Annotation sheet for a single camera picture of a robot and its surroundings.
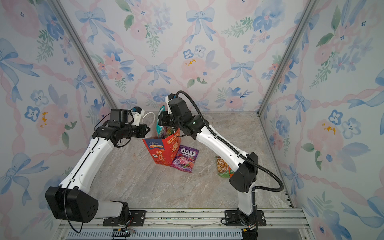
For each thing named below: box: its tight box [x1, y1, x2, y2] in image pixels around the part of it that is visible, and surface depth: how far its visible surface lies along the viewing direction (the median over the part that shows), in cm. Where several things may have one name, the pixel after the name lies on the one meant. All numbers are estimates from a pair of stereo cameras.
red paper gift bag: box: [142, 128, 182, 166], surface depth 81 cm
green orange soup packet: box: [215, 156, 235, 178], surface depth 92 cm
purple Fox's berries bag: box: [170, 145, 199, 173], surface depth 94 cm
